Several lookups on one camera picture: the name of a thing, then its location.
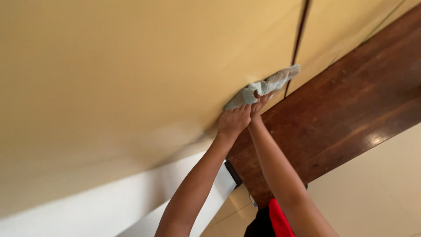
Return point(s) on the brown wooden table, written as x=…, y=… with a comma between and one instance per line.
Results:
x=342, y=108

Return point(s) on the person's red black clothing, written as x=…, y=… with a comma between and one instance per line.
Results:
x=274, y=220

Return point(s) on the person's right hand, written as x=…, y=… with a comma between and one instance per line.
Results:
x=256, y=107

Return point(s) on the person's right fingers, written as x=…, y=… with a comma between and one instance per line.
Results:
x=264, y=98

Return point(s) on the light grey cleaning cloth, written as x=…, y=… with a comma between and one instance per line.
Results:
x=263, y=88

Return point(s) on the person's left hand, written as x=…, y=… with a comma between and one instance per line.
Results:
x=233, y=121

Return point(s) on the person's left fingers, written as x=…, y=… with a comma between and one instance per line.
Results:
x=239, y=109

